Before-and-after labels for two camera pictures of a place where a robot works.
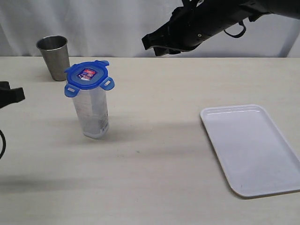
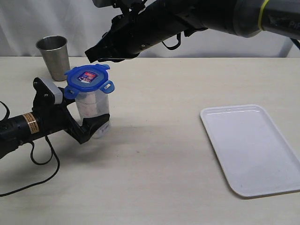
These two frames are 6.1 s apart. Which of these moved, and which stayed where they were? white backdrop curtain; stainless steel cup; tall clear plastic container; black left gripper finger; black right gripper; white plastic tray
Moved: black left gripper finger; black right gripper
Stayed: tall clear plastic container; stainless steel cup; white plastic tray; white backdrop curtain
